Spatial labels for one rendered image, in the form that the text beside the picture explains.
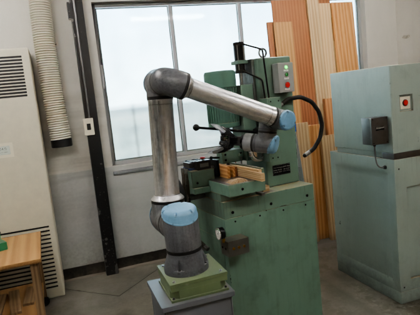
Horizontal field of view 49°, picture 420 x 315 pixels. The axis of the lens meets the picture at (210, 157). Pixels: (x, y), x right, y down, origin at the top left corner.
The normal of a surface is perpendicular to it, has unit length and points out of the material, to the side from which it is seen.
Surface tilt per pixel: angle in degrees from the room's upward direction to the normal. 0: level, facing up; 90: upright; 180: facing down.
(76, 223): 90
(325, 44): 87
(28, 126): 90
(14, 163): 90
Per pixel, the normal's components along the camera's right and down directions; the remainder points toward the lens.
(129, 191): 0.32, 0.09
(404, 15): -0.94, 0.14
